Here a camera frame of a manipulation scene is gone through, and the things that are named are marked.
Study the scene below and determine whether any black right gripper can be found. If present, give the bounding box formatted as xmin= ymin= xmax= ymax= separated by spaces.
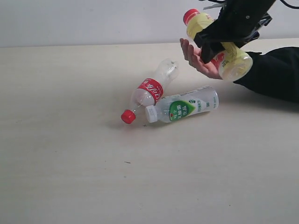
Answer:
xmin=193 ymin=9 xmax=272 ymax=63

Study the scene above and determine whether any yellow-label red-cap bottle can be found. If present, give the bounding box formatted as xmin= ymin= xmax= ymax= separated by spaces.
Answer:
xmin=183 ymin=9 xmax=253 ymax=81

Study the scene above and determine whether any green-label white-cap bottle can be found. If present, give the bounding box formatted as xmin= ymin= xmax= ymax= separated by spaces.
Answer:
xmin=145 ymin=86 xmax=219 ymax=123

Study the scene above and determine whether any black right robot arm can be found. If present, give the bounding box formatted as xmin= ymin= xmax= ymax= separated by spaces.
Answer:
xmin=193 ymin=0 xmax=275 ymax=63

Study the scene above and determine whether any black sleeved forearm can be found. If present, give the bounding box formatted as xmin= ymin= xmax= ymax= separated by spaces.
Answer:
xmin=234 ymin=47 xmax=299 ymax=103

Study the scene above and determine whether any clear red-label cola bottle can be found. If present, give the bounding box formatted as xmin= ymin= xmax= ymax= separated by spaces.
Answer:
xmin=121 ymin=58 xmax=178 ymax=124

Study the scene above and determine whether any open bare human hand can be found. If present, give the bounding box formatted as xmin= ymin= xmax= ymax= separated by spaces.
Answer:
xmin=180 ymin=38 xmax=222 ymax=80

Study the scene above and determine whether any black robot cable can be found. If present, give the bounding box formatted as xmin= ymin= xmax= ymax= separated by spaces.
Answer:
xmin=279 ymin=0 xmax=299 ymax=10

